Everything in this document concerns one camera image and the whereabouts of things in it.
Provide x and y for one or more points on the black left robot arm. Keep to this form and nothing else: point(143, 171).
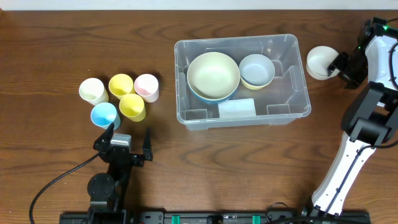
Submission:
point(107, 190)

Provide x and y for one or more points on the cream plastic cup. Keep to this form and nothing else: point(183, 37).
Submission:
point(93, 91)

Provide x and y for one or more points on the light blue plastic cup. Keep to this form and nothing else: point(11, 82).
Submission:
point(104, 114)

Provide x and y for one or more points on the yellow plastic cup front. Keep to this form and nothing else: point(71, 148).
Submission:
point(133, 107)

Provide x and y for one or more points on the clear plastic storage container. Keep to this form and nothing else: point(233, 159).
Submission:
point(282, 101)

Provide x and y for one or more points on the dark blue bowl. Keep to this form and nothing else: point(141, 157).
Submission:
point(211, 102)
point(229, 96)

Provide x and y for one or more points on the white label sticker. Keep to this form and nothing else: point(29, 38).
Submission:
point(237, 108)

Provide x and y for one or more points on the pink plastic cup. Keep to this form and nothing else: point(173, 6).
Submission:
point(147, 86)

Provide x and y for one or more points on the yellow plastic cup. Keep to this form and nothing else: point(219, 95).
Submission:
point(133, 107)
point(121, 85)

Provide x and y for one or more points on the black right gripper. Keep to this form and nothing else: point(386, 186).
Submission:
point(343, 65)

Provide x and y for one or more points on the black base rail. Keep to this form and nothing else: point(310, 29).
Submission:
point(186, 218)

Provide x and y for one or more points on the white small bowl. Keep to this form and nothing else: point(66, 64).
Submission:
point(318, 61)

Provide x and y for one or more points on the beige large bowl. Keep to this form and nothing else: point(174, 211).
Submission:
point(213, 75)

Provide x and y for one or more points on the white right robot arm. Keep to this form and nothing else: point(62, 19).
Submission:
point(370, 121)

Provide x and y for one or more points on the grey small bowl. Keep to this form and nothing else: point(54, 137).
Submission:
point(257, 70)

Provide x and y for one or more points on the yellow plastic cup rear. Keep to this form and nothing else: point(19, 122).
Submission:
point(121, 85)

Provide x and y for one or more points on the yellow small bowl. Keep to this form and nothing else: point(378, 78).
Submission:
point(253, 87)

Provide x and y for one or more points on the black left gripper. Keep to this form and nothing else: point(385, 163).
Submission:
point(125, 157)

